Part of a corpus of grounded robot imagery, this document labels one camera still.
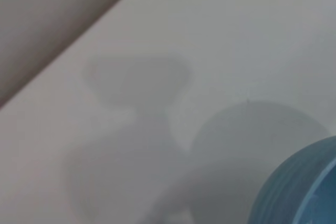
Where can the blue bowl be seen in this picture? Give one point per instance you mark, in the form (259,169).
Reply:
(296,182)

